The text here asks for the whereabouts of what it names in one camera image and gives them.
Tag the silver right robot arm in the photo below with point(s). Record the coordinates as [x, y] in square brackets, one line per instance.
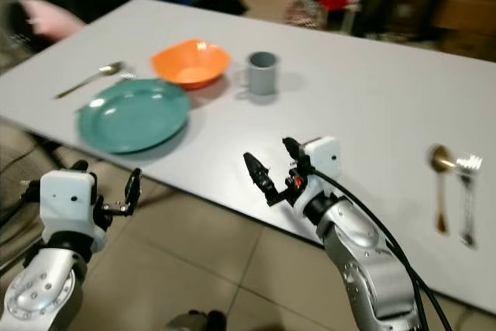
[364, 261]

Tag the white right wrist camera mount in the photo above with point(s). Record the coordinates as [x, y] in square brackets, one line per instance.
[324, 156]

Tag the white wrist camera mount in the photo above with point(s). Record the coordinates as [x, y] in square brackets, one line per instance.
[68, 198]
[324, 156]

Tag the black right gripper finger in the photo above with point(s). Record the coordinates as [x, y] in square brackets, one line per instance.
[262, 178]
[294, 149]

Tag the grey mug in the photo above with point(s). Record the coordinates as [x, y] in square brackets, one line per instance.
[263, 75]

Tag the orange bowl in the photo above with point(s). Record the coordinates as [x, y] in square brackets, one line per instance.
[191, 63]

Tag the silver fork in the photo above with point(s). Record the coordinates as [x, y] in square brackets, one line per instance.
[467, 191]
[124, 78]

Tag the brown wooden cabinet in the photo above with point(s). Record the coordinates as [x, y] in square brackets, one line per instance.
[465, 25]

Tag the black table leg frame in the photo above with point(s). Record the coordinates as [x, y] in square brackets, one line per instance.
[58, 153]

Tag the gold spoon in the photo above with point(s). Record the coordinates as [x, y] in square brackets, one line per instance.
[112, 68]
[440, 159]

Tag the grey robot foot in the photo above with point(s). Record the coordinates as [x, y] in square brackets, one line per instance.
[195, 321]

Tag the pink pillow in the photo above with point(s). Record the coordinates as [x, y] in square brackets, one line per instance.
[50, 19]

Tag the teal round plate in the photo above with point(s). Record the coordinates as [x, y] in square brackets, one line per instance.
[133, 116]

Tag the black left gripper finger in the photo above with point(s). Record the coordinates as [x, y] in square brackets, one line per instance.
[132, 190]
[78, 165]

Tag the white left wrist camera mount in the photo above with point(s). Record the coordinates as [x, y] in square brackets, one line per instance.
[68, 198]

